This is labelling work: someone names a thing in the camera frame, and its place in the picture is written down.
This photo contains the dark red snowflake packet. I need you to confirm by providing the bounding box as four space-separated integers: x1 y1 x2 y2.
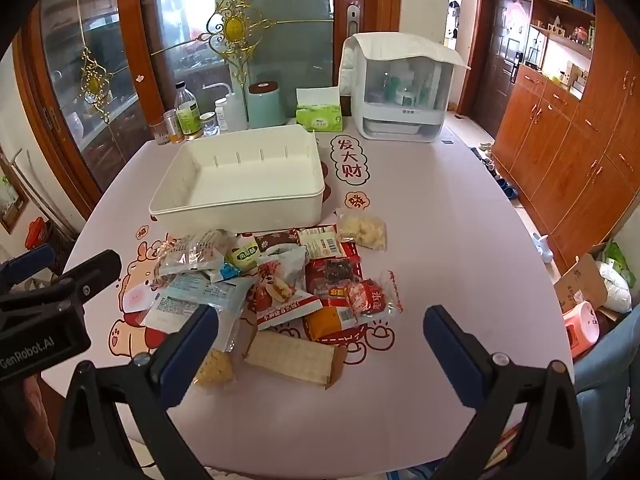
252 230 301 249

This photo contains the red white bun packet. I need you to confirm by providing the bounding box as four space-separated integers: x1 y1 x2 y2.
255 246 324 332

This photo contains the clear bottle with green label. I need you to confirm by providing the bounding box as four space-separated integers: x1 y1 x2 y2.
174 82 203 141

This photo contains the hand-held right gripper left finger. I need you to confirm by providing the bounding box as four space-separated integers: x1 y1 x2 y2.
62 305 221 480

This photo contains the orange snack packet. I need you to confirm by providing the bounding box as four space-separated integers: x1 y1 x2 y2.
302 305 362 344

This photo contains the small blue packet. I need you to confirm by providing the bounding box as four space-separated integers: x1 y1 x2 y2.
210 262 244 282

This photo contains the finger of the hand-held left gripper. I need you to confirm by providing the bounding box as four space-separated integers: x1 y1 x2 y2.
50 249 122 311
0 244 56 286

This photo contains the green tissue box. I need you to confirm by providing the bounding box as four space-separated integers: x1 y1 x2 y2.
295 86 344 134

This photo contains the white squeeze bottle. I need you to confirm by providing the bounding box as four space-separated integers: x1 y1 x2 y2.
202 82 249 133

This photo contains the white plastic storage bin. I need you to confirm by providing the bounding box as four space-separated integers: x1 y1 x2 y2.
149 125 327 229

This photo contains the blue chair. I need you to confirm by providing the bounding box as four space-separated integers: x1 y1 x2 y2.
572 304 640 480

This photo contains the large light blue packet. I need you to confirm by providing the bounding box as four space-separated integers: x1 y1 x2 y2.
137 272 257 352

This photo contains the small green yellow packet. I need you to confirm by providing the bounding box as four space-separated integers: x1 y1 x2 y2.
225 242 261 268

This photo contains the white watering can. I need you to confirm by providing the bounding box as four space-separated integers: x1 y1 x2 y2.
531 232 554 264

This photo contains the white plastic bag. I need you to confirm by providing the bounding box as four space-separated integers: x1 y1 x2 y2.
597 260 634 312

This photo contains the pink plastic stool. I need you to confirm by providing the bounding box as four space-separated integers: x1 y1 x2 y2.
562 300 601 357

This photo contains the beige cracker packet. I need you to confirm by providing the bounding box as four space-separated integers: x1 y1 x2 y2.
243 330 349 391

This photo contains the mint green canister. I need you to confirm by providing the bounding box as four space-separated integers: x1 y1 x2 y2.
248 81 287 130

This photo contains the dark red packet black filling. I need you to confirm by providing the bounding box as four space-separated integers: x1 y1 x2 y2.
305 257 362 307

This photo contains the white countertop cabinet appliance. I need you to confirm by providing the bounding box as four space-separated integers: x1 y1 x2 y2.
339 32 472 145

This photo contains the clear packet of pale puffs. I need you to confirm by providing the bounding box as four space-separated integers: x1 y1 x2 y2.
336 210 389 252

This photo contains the red bag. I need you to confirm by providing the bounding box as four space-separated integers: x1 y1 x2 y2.
24 216 52 252

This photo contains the beige packet with red label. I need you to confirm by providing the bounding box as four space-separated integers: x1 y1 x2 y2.
297 225 344 260

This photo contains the dark wooden entrance door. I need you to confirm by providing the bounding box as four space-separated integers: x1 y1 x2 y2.
472 0 535 139

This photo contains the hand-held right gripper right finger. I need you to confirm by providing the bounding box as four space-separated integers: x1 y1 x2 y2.
422 305 588 480

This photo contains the cardboard box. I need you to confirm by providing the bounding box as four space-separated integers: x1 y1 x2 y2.
552 252 609 317

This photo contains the green plastic bag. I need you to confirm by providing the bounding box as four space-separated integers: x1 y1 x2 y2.
602 241 629 274

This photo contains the clear packet of brown bread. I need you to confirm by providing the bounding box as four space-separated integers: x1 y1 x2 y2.
155 229 237 277

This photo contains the row of shoes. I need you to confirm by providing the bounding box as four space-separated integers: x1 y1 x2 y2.
470 141 520 202

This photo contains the wooden wall cabinet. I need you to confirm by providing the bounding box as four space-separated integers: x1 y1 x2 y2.
492 0 640 273

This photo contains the pink printed tablecloth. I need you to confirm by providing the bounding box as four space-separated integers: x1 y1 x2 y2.
60 120 576 480

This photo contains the glass cup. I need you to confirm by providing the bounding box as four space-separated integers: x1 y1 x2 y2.
148 117 171 146

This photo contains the yellow crispy noodle packet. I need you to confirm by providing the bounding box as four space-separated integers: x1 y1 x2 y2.
192 347 237 392

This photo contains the glass sliding door gold ornament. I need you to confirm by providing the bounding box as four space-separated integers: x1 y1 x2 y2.
15 0 403 206

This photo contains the framed picture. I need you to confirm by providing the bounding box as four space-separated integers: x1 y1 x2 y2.
0 152 30 234

